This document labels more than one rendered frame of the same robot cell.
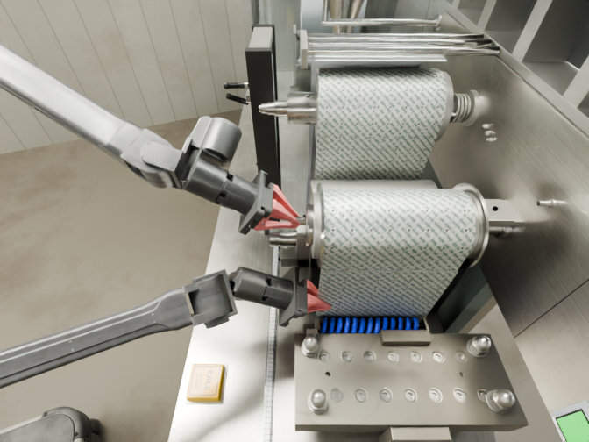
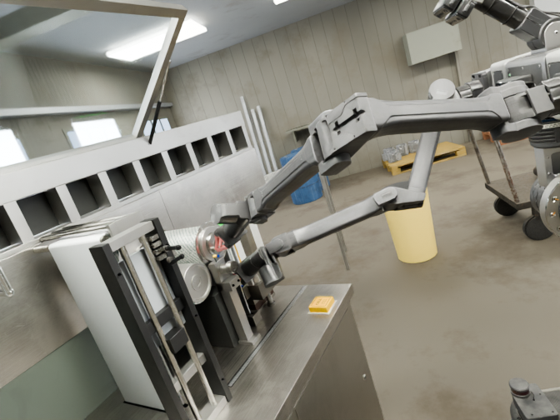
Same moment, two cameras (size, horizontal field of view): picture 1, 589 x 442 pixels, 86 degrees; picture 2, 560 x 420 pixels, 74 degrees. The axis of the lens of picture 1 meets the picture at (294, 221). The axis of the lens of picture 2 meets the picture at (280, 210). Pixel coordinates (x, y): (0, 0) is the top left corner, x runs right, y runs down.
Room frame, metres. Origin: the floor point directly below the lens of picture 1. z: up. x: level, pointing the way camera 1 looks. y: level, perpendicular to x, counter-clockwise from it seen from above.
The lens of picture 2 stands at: (1.22, 0.81, 1.59)
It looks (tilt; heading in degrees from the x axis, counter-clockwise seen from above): 14 degrees down; 213
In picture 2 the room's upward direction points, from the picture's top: 18 degrees counter-clockwise
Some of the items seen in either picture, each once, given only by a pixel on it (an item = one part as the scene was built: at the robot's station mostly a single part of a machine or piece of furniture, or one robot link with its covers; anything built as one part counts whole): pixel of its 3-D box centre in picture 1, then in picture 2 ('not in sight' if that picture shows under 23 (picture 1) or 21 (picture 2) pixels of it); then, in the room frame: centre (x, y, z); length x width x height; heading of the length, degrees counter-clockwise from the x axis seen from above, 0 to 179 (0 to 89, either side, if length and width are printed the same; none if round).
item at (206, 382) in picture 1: (206, 381); (322, 304); (0.21, 0.19, 0.91); 0.07 x 0.07 x 0.02; 0
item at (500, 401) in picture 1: (503, 398); not in sight; (0.14, -0.36, 1.05); 0.04 x 0.04 x 0.04
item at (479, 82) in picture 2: not in sight; (471, 94); (-0.18, 0.74, 1.45); 0.09 x 0.08 x 0.12; 22
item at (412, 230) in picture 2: not in sight; (409, 222); (-1.97, 0.01, 0.33); 0.41 x 0.41 x 0.65
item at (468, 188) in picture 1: (461, 225); not in sight; (0.37, -0.29, 1.25); 0.15 x 0.01 x 0.15; 0
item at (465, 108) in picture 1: (453, 108); not in sight; (0.62, -0.33, 1.34); 0.07 x 0.07 x 0.07; 0
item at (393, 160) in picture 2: not in sight; (419, 152); (-5.63, -0.46, 0.18); 1.26 x 0.90 x 0.35; 112
